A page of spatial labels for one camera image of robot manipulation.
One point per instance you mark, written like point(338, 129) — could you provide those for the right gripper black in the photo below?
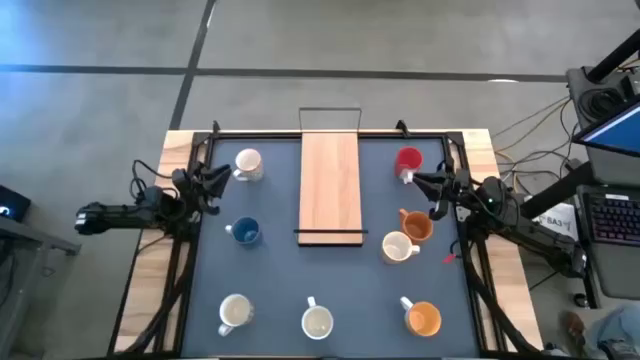
point(462, 192)

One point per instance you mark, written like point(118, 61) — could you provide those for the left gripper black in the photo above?
point(187, 195)

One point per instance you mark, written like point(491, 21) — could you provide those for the orange-brown mug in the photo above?
point(417, 226)

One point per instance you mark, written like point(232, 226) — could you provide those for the beige patterned mug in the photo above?
point(248, 162)

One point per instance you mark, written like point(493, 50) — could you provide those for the blue mug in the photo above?
point(240, 235)

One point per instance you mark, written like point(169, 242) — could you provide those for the red-white patterned mug yellow rim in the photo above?
point(396, 247)

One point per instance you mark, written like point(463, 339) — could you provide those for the cream mug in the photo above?
point(235, 310)

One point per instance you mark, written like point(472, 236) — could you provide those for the plain white mug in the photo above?
point(317, 322)

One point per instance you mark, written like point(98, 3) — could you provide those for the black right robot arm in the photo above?
point(540, 237)

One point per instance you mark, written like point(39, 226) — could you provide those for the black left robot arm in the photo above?
point(115, 216)

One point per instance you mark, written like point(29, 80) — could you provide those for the blue-grey table mat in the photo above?
point(280, 280)

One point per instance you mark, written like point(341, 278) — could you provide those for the black diagonal stand bar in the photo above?
point(555, 192)

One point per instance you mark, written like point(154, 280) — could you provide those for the white paper sign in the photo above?
point(557, 222)

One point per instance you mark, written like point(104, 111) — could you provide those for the grey equipment cart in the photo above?
point(575, 95)

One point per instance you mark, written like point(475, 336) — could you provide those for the black caster wheel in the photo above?
point(581, 300)

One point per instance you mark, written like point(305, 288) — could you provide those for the black stand leg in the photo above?
point(592, 295)

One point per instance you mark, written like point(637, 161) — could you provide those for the laptop with blue screen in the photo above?
point(615, 132)

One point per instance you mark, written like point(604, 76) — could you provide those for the grey laptop backlit keyboard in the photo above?
point(615, 270)

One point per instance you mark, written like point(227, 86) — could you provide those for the black device blue light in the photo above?
point(15, 202)

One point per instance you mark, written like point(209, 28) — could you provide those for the grey side desk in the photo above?
point(20, 260)

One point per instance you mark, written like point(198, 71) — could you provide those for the person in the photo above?
point(615, 330)

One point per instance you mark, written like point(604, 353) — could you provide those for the grey metal bracket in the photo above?
point(462, 214)

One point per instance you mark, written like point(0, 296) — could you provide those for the black frame clamp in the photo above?
point(216, 128)
point(402, 128)

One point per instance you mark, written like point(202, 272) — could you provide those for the wooden shelf rack black frame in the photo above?
point(330, 185)

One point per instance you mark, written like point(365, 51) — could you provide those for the black camera stand pole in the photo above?
point(615, 55)

